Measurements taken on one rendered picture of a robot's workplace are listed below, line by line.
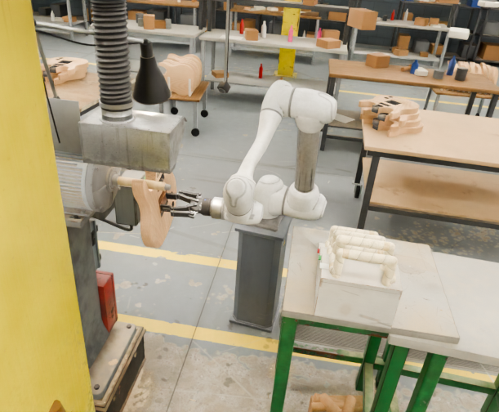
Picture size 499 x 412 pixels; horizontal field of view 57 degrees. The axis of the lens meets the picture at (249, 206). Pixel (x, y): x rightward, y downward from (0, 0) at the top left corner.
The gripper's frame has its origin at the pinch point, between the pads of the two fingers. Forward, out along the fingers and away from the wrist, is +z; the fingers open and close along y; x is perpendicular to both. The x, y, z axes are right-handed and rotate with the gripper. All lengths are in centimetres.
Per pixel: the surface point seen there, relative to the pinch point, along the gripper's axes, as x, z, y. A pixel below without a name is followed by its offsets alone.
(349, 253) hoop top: 17, -73, -32
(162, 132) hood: 48, -10, -20
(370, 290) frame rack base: 5, -82, -36
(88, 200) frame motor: 17.6, 19.1, -23.4
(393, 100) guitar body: -46, -118, 195
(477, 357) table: -14, -122, -43
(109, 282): -49, 30, -9
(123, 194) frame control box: -2.7, 19.7, 4.3
